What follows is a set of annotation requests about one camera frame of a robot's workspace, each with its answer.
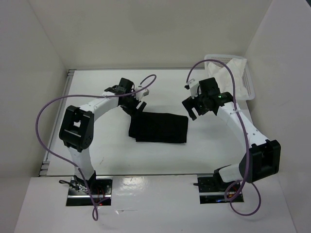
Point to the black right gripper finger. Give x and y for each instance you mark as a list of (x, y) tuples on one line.
[(202, 109), (189, 105)]

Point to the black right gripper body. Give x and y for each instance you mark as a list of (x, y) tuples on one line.
[(200, 100)]

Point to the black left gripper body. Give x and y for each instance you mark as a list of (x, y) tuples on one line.
[(130, 105)]

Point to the black skirt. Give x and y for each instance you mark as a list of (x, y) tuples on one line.
[(159, 127)]

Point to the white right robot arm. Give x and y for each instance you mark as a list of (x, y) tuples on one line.
[(262, 155)]

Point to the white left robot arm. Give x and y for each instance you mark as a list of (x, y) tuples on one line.
[(77, 128)]

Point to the white skirt in basket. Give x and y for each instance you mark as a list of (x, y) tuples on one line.
[(223, 78)]

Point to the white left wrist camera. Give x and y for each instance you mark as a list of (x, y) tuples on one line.
[(141, 94)]

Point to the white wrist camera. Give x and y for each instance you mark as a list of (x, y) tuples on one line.
[(141, 94), (194, 88)]

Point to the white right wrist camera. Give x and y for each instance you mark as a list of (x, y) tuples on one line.
[(194, 88)]

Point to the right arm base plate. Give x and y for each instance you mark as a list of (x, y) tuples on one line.
[(211, 189)]

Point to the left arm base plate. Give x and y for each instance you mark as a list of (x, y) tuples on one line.
[(78, 195)]

